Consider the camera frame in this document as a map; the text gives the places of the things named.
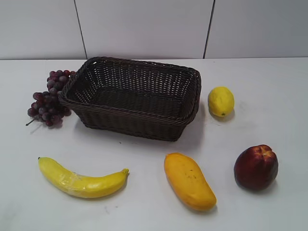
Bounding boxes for yellow banana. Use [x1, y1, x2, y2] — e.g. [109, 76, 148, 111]
[38, 157, 129, 199]

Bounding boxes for red apple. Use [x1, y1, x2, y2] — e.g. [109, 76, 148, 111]
[233, 144, 279, 191]

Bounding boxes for orange yellow mango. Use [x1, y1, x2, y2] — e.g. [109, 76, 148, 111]
[164, 153, 217, 212]

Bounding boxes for dark woven rectangular basket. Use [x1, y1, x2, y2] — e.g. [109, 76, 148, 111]
[59, 57, 201, 141]

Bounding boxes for yellow lemon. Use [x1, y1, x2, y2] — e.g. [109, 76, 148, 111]
[208, 86, 235, 117]

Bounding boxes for purple grape bunch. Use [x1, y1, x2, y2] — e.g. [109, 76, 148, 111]
[26, 70, 76, 127]

